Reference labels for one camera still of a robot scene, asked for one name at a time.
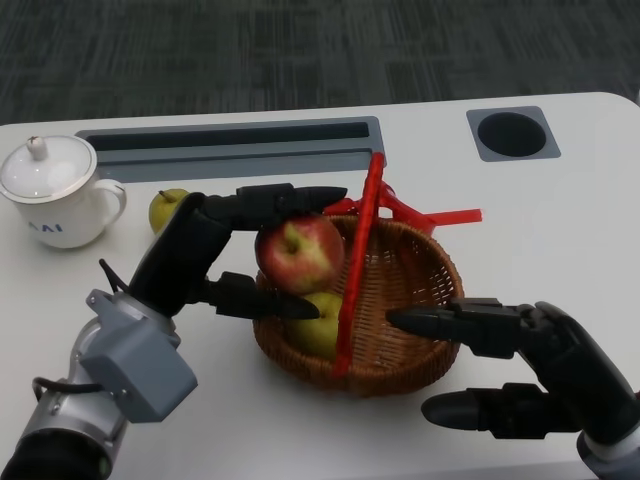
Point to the grey left wrist camera housing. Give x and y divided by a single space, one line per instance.
140 365

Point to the green apple in basket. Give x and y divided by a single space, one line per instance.
315 335

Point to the grey table cup holder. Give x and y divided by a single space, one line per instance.
512 134

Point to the red apple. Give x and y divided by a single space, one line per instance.
300 255

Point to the green apple with stem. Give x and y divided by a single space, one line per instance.
162 212

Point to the white mug lid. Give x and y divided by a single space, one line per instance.
52 167

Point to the grey recessed table tray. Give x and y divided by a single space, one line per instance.
225 157

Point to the red ribbon bow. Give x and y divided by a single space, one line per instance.
450 217

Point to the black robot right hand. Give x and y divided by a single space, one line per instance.
570 355

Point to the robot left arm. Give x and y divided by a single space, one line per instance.
60 425

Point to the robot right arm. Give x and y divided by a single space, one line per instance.
610 452

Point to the white ceramic mug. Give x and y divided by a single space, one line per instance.
65 220

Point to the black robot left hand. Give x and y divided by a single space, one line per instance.
175 260

